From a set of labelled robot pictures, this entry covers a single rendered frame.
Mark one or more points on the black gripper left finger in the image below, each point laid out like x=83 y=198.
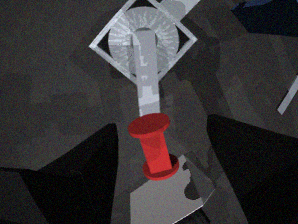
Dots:
x=78 y=188

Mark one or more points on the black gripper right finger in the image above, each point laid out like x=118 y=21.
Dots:
x=262 y=168

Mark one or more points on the grey flat bar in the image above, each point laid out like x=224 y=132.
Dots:
x=288 y=95

